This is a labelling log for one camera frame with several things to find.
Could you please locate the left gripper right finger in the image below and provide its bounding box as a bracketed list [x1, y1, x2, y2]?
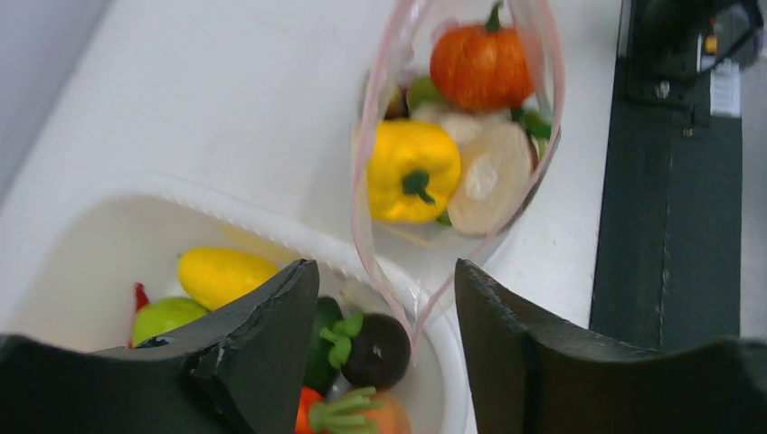
[455, 259, 766, 433]

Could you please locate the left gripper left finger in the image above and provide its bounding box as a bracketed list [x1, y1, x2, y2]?
[1, 259, 319, 433]

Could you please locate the brown mushroom slice toy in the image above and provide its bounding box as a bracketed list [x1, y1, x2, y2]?
[447, 121, 537, 236]

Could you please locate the yellow bell pepper toy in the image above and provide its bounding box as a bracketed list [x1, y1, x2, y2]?
[366, 119, 462, 223]

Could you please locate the clear pink-dotted zip bag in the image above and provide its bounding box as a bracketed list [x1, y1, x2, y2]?
[351, 1, 564, 344]

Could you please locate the orange pumpkin toy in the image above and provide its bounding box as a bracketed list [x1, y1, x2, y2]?
[430, 1, 535, 112]

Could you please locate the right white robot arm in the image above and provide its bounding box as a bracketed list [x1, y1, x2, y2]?
[619, 1, 765, 125]

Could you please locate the white plastic food bin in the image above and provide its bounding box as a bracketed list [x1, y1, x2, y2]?
[0, 174, 475, 434]

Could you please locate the small red radish toy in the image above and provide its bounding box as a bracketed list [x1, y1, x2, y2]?
[293, 385, 384, 434]

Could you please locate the dark green avocado toy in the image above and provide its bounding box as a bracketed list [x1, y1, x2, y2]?
[304, 296, 344, 395]

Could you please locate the green lime toy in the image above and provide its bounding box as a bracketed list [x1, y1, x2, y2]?
[129, 297, 209, 347]

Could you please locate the peach toy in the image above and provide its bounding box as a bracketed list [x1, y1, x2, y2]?
[360, 392, 413, 434]

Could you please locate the dark purple plum toy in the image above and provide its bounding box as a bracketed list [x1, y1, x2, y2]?
[319, 313, 412, 390]

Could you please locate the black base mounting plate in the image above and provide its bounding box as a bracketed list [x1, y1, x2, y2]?
[589, 0, 744, 353]

